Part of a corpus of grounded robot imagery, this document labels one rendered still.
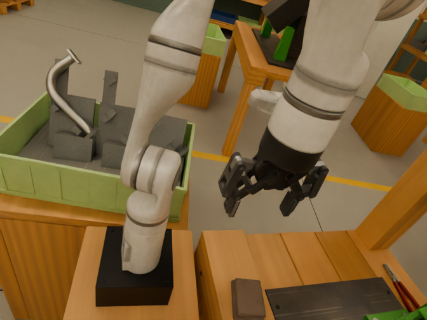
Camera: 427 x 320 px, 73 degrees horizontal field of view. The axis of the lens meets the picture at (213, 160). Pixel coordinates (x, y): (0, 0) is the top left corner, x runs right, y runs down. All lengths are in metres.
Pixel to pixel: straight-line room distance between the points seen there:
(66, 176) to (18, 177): 0.15
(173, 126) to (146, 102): 0.64
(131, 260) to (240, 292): 0.28
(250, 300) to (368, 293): 0.40
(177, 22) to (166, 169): 0.24
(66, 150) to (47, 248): 0.35
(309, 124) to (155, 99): 0.27
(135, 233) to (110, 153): 0.53
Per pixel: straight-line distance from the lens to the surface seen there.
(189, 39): 0.49
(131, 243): 0.67
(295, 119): 0.32
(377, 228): 1.17
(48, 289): 1.49
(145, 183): 0.53
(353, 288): 1.02
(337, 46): 0.29
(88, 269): 0.87
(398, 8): 0.32
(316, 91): 0.31
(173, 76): 0.48
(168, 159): 0.53
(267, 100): 0.38
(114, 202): 1.02
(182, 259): 0.90
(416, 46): 7.38
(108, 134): 1.16
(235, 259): 0.88
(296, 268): 0.98
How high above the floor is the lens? 1.60
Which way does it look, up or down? 37 degrees down
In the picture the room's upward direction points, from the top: 17 degrees clockwise
